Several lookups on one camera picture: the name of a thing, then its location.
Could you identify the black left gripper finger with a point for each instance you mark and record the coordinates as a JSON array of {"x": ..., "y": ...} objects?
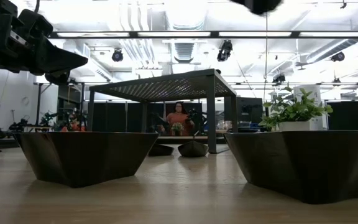
[
  {"x": 54, "y": 60},
  {"x": 57, "y": 77}
]

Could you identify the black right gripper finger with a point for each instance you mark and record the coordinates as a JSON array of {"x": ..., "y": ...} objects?
[{"x": 258, "y": 6}]

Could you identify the background black robot arm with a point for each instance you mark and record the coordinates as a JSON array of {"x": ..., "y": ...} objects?
[{"x": 73, "y": 124}]

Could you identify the black ceiling spot lamp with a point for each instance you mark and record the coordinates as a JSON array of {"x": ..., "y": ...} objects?
[
  {"x": 279, "y": 78},
  {"x": 225, "y": 50},
  {"x": 338, "y": 56},
  {"x": 117, "y": 55}
]

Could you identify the black background monitor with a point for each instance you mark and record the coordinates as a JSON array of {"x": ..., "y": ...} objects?
[{"x": 249, "y": 109}]

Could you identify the white cylindrical column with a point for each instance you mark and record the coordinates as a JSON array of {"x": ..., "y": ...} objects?
[{"x": 314, "y": 93}]

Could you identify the grey perforated metal rack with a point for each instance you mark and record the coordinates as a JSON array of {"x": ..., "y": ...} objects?
[{"x": 166, "y": 87}]

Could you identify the green plant in white pot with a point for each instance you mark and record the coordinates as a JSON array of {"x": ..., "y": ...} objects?
[{"x": 294, "y": 126}]

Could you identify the person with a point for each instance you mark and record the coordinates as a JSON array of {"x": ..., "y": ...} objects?
[{"x": 178, "y": 119}]

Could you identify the small background flower pot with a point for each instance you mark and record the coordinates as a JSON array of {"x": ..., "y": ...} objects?
[{"x": 177, "y": 127}]

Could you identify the black vertical post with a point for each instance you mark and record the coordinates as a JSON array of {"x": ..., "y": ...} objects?
[{"x": 38, "y": 105}]

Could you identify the white wall clock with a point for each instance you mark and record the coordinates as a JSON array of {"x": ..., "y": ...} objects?
[{"x": 25, "y": 100}]

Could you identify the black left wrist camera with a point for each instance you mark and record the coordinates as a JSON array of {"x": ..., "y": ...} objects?
[{"x": 36, "y": 23}]

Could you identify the round ceiling air duct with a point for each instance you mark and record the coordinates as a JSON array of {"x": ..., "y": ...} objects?
[{"x": 186, "y": 15}]

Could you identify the black partition wall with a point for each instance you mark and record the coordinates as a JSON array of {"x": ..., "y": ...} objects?
[
  {"x": 346, "y": 115},
  {"x": 117, "y": 119}
]

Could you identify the black overhead frame beam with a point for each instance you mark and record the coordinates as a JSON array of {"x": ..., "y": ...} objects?
[{"x": 132, "y": 34}]

